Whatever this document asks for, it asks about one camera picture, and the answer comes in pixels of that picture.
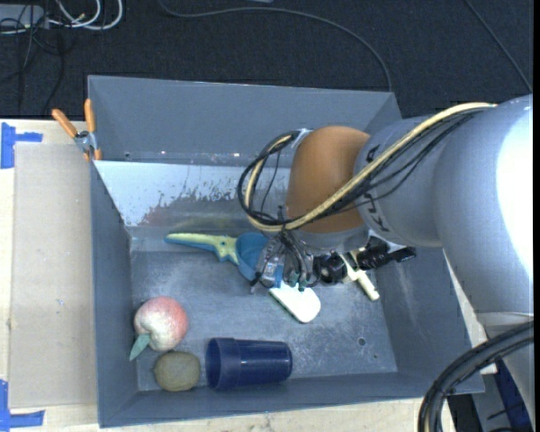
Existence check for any blue and yellow toy animal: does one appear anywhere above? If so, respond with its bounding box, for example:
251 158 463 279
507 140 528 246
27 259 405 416
163 231 272 284

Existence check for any brown toy kiwi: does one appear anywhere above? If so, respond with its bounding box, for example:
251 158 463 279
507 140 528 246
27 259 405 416
151 350 203 393

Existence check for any dark blue cup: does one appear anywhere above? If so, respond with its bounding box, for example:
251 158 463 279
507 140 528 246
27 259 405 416
204 337 294 392

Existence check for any grey metal bin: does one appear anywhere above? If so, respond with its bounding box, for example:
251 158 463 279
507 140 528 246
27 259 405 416
85 74 487 428

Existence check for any white flat oblong block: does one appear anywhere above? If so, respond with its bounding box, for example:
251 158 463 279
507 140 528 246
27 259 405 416
268 285 322 324

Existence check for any pale cardboard board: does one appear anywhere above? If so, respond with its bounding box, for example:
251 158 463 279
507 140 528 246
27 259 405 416
7 143 100 410

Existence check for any black cylinder on white bracket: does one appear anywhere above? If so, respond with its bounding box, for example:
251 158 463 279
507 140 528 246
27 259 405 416
317 241 418 303

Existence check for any red and white toy peach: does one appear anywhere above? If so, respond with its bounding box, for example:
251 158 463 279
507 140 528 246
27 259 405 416
129 295 191 362

